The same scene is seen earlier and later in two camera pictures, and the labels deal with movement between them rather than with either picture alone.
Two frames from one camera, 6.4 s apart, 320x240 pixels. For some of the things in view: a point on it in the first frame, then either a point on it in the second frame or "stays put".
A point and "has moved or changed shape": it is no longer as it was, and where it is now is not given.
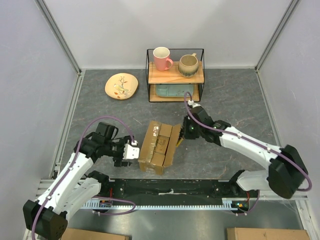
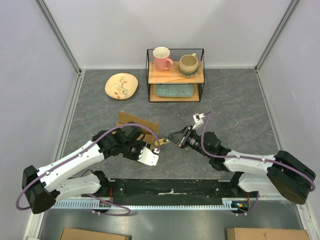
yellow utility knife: x=179 y=140 has moved or changed shape
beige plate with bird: x=121 y=86 stays put
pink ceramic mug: x=161 y=58 stays put
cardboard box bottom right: x=253 y=233 stays put
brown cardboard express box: x=157 y=149 to x=125 y=119
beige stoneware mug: x=188 y=65 stays put
